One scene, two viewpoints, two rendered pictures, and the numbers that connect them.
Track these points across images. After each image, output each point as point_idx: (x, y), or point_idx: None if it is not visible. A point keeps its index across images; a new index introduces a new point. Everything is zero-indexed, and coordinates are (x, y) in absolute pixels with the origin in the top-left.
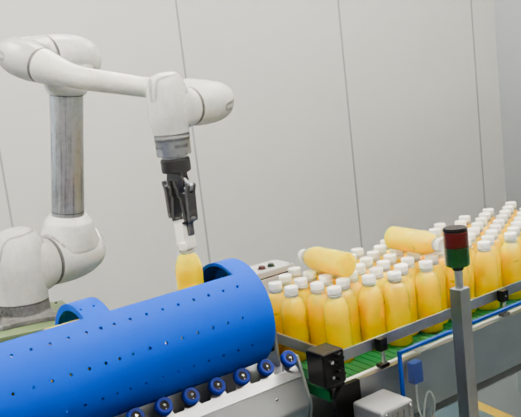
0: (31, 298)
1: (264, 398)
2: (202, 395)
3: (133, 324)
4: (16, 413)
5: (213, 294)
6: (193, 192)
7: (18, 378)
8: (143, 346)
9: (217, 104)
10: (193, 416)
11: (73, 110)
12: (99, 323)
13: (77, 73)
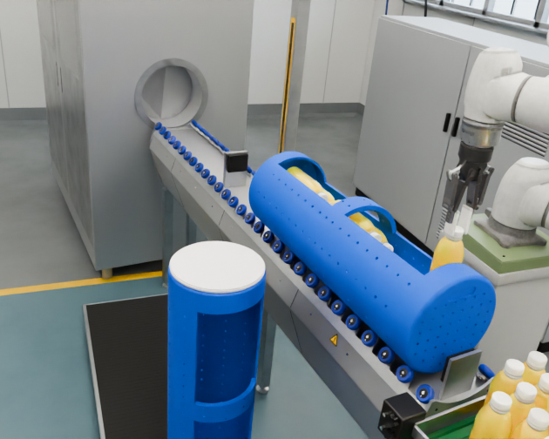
0: (499, 217)
1: (386, 388)
2: (381, 341)
3: (336, 233)
4: (274, 219)
5: (389, 269)
6: (451, 181)
7: (281, 202)
8: (328, 250)
9: (537, 111)
10: (343, 334)
11: None
12: (329, 214)
13: None
